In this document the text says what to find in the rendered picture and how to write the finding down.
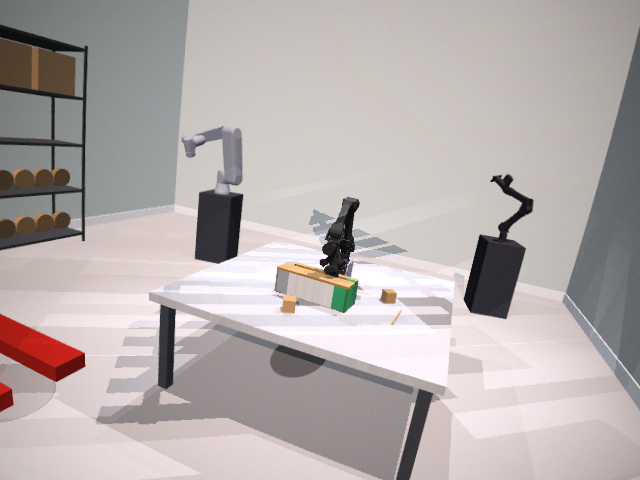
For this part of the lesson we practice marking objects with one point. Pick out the small tan block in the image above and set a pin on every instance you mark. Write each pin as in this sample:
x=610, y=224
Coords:
x=389, y=296
x=289, y=303

